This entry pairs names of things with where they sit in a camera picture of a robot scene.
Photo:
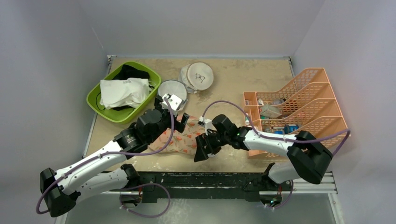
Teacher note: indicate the white glue stick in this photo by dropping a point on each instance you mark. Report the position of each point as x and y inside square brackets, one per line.
[247, 122]

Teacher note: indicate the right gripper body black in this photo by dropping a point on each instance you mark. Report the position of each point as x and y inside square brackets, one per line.
[207, 143]

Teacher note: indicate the green plastic bin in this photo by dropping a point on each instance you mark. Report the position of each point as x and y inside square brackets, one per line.
[125, 115]

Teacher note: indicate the orange plastic file organizer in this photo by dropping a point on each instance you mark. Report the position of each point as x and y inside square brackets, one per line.
[307, 100]

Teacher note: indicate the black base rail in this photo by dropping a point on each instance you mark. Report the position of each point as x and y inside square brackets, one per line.
[251, 187]

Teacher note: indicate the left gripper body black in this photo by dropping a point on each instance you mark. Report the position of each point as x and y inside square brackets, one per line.
[166, 120]

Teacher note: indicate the grey box in organizer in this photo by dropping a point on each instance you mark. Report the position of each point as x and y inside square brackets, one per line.
[270, 111]

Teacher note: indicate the floral mesh laundry bag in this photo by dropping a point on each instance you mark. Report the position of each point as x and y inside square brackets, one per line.
[184, 143]

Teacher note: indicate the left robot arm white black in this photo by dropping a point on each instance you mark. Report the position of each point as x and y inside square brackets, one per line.
[62, 189]

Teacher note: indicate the blue can in organizer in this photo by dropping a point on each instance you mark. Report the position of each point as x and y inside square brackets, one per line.
[285, 129]

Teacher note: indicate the white cloth in bin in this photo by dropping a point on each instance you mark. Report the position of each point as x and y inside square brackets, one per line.
[118, 93]

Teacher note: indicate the black garment in bin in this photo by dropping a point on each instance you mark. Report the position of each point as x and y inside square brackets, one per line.
[128, 71]

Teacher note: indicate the beige glasses print laundry bag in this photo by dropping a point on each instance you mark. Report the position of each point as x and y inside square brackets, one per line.
[196, 77]

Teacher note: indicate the white round mesh laundry bag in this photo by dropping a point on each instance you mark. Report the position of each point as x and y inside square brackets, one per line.
[173, 87]

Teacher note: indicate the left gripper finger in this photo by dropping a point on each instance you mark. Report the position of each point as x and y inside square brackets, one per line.
[158, 103]
[182, 119]

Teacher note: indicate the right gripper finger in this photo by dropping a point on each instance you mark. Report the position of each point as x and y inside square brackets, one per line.
[212, 149]
[201, 154]

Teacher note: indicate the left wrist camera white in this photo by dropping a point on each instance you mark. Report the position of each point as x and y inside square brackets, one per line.
[171, 102]

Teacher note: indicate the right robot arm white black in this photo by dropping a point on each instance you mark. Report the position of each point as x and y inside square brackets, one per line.
[308, 158]

